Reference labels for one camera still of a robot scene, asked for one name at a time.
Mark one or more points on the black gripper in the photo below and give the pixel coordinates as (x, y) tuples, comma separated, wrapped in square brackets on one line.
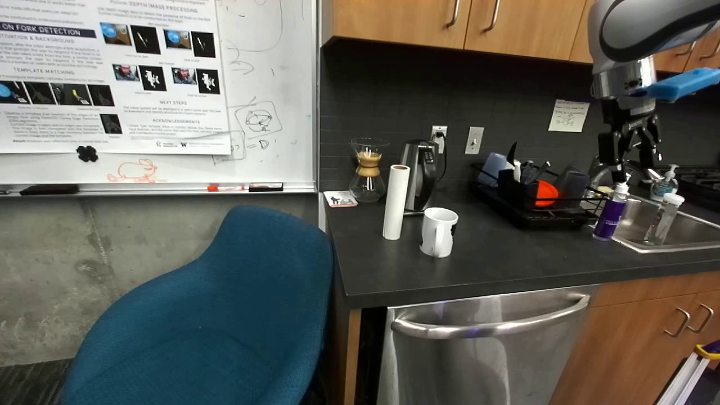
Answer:
[(628, 134)]

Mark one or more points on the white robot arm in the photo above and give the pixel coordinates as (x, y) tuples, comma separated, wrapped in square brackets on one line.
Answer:
[(624, 39)]

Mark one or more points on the clear spray bottle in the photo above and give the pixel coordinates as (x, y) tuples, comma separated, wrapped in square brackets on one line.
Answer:
[(665, 195)]

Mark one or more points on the purple soap pump bottle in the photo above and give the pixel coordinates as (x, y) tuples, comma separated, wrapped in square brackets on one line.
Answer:
[(612, 210)]

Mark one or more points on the paper note on backsplash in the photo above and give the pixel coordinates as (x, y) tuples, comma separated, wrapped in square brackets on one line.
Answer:
[(568, 115)]

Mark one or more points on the stainless steel sink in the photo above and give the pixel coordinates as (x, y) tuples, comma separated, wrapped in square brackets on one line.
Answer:
[(646, 227)]

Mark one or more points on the orange round plate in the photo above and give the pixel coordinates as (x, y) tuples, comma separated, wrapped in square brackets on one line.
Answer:
[(544, 195)]

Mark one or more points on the wooden upper cabinets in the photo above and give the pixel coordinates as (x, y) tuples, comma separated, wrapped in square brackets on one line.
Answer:
[(514, 28)]

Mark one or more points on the wooden cabinets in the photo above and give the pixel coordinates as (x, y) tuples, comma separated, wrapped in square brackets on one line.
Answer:
[(634, 339), (514, 28)]

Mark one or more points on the wooden lower cabinets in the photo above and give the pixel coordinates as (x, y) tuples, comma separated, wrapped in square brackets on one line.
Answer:
[(634, 339)]

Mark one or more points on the white ceramic mug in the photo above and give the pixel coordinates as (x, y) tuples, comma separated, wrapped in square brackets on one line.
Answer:
[(436, 233)]

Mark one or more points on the stainless electric kettle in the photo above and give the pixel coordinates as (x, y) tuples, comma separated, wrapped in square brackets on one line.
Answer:
[(423, 163)]

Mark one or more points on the white paper towel roll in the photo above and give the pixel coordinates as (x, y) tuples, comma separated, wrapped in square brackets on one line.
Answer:
[(395, 202)]

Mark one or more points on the stainless dishwasher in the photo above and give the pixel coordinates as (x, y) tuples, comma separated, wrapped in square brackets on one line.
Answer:
[(493, 349)]

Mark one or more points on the glass pour-over coffee maker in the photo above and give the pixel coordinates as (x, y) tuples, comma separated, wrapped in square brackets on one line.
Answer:
[(367, 181)]

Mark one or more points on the small card on counter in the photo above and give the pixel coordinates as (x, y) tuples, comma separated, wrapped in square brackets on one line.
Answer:
[(340, 198)]

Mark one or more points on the white whiteboard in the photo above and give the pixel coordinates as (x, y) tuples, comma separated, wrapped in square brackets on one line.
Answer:
[(268, 64)]

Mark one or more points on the blue upholstered chair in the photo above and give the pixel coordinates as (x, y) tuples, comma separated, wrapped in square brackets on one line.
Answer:
[(239, 325)]

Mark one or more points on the research poster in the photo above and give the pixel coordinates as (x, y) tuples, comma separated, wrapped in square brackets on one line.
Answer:
[(112, 75)]

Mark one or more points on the black whiteboard marker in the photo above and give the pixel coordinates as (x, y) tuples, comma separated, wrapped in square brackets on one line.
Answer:
[(49, 189)]

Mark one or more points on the black wire dish rack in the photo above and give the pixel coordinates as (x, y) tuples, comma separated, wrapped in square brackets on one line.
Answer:
[(516, 201)]

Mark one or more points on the white light switch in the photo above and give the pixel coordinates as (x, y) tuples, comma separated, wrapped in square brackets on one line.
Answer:
[(472, 139)]

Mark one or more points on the white wall outlet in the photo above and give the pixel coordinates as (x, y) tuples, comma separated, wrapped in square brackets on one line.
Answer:
[(439, 137)]

